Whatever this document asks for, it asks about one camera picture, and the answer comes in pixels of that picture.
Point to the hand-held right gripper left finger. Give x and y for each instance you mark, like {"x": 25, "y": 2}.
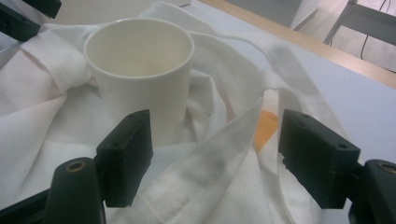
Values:
{"x": 124, "y": 155}

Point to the white paper cup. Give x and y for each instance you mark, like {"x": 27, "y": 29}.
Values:
{"x": 140, "y": 93}

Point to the white cabinet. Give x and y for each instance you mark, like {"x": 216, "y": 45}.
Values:
{"x": 264, "y": 9}

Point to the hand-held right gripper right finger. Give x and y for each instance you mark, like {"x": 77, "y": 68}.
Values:
{"x": 320, "y": 158}

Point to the white metal desk frame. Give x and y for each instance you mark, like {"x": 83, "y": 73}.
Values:
{"x": 370, "y": 21}

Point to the white tote bag coloured patches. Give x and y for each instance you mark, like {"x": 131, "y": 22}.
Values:
{"x": 46, "y": 133}

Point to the white storage box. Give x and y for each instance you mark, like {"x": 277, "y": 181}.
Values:
{"x": 93, "y": 11}

